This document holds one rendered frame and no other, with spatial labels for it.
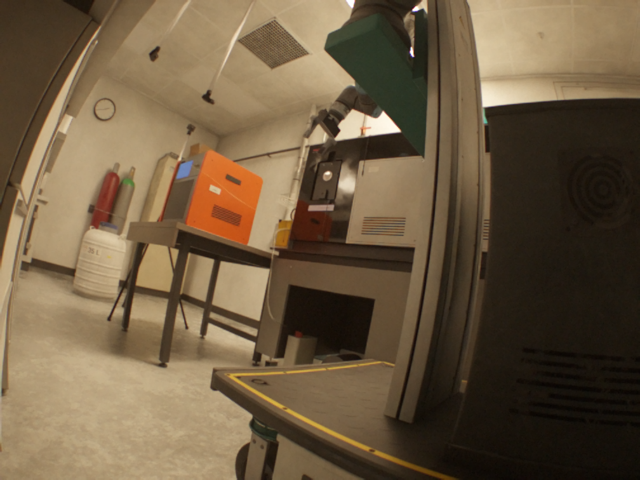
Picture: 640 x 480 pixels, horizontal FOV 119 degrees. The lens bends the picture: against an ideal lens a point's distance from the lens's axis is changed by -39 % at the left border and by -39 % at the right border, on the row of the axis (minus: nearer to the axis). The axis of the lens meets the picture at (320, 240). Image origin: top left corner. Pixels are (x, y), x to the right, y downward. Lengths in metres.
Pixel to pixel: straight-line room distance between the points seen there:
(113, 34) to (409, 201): 1.34
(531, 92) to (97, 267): 4.26
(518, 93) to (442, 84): 2.50
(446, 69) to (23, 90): 0.78
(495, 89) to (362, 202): 2.07
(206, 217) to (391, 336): 1.07
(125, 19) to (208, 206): 1.22
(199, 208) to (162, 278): 2.99
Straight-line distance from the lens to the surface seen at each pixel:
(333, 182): 1.78
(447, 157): 0.62
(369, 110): 1.42
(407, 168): 1.59
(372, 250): 1.54
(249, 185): 1.82
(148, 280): 4.45
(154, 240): 1.68
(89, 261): 3.05
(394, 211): 1.52
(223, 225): 1.69
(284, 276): 1.70
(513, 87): 3.26
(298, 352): 1.71
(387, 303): 1.36
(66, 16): 0.52
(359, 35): 0.74
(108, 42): 0.67
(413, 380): 0.56
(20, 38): 0.50
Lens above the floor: 0.52
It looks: 10 degrees up
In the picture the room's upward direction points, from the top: 11 degrees clockwise
